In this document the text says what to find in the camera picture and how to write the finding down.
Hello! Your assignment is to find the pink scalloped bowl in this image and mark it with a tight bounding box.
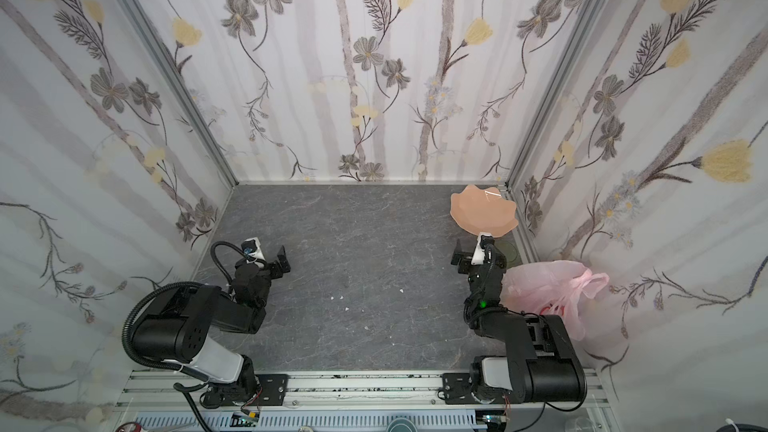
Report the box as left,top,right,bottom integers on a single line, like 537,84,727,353
450,185,519,238

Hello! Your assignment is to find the pink plastic bag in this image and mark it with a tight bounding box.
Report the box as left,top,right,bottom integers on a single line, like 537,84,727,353
501,260,609,341

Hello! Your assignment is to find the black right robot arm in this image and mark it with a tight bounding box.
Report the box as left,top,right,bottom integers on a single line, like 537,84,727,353
438,234,588,411

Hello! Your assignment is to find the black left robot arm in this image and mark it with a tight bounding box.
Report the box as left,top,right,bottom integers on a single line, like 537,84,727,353
121,238,291,410

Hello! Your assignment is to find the green translucent cup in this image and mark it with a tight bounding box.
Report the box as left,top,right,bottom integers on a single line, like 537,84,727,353
495,240,523,268

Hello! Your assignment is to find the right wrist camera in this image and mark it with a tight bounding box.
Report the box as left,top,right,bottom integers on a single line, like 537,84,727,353
471,234,489,266

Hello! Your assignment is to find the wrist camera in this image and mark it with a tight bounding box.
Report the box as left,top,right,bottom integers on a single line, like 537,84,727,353
241,237,265,261
471,234,489,266

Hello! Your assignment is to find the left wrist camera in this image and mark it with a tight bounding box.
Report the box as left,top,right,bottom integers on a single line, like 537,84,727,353
241,237,265,261

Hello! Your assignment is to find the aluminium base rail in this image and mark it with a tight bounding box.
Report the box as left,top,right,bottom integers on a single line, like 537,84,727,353
100,370,621,431

